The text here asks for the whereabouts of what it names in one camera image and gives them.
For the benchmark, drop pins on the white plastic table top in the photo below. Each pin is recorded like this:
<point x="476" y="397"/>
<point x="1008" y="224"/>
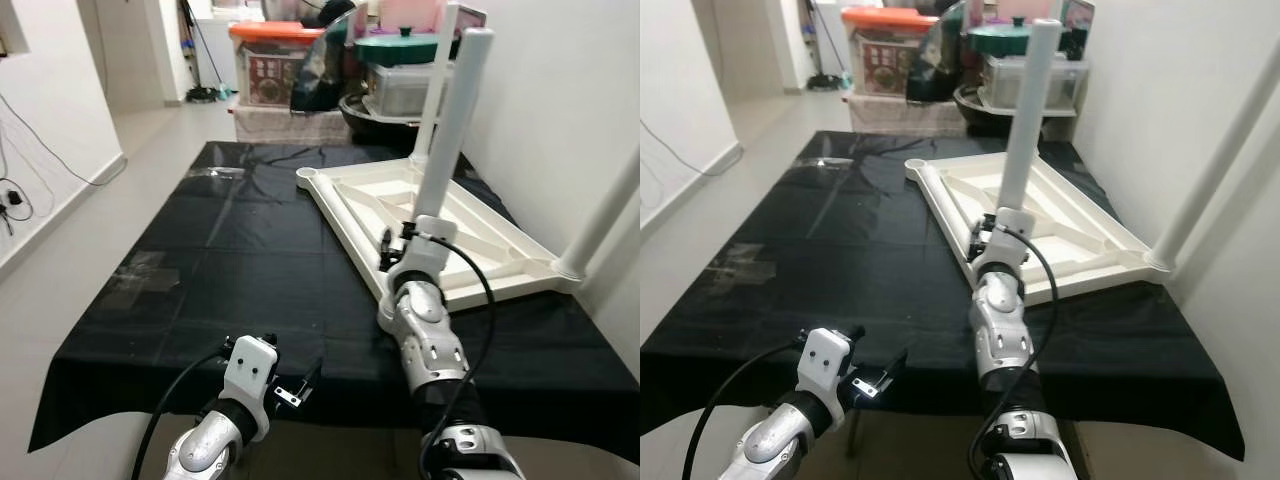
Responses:
<point x="1060" y="225"/>
<point x="480" y="240"/>

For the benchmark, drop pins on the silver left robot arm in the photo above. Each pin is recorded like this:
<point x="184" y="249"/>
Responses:
<point x="775" y="445"/>
<point x="205" y="450"/>

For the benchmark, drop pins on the black tablecloth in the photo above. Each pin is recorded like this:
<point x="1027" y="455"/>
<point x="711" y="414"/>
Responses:
<point x="250" y="280"/>
<point x="800" y="280"/>

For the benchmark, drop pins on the clear tape patch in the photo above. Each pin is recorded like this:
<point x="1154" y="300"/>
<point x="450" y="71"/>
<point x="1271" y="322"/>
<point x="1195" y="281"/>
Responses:
<point x="740" y="265"/>
<point x="140" y="275"/>

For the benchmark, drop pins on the clear plastic storage container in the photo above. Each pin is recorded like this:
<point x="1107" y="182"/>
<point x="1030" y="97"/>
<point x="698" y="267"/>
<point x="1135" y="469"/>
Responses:
<point x="1070" y="85"/>
<point x="400" y="95"/>

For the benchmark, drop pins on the clear plastic bag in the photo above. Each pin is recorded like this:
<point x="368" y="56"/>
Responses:
<point x="215" y="173"/>
<point x="835" y="160"/>

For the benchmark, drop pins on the black bag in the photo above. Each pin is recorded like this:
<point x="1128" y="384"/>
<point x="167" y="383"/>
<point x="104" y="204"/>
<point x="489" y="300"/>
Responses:
<point x="935" y="60"/>
<point x="320" y="70"/>

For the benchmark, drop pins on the green pot lid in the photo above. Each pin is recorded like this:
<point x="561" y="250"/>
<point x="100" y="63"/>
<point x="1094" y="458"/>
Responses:
<point x="1000" y="40"/>
<point x="400" y="45"/>

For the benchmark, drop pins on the mop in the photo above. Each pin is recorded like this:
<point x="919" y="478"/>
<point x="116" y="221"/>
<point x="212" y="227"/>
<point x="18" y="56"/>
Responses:
<point x="200" y="95"/>
<point x="825" y="82"/>

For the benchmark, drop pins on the pink cardboard box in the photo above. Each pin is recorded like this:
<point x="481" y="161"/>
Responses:
<point x="1075" y="12"/>
<point x="410" y="15"/>

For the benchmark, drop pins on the white cabinet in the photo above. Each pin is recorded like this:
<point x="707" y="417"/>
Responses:
<point x="218" y="45"/>

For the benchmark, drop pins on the black power adapter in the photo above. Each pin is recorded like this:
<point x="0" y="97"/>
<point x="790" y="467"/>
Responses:
<point x="12" y="198"/>

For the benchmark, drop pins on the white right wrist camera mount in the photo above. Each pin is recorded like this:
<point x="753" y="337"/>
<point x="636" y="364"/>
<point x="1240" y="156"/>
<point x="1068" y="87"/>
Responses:
<point x="428" y="245"/>
<point x="1005" y="235"/>

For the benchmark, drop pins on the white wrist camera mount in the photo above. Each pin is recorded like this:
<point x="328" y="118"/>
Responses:
<point x="1005" y="235"/>
<point x="428" y="245"/>
<point x="825" y="360"/>
<point x="250" y="365"/>

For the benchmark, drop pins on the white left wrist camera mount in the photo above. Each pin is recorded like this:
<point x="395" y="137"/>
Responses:
<point x="825" y="360"/>
<point x="250" y="365"/>

